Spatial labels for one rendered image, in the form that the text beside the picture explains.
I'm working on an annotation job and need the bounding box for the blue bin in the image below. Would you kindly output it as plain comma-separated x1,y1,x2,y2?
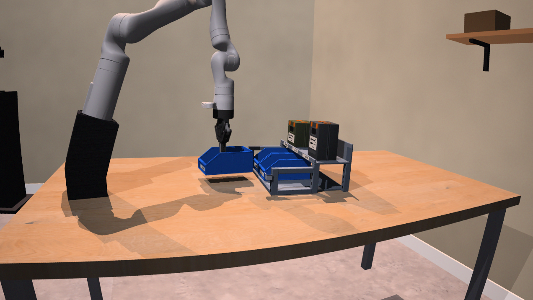
199,146,254,176
258,153,311,181
253,148,295,172

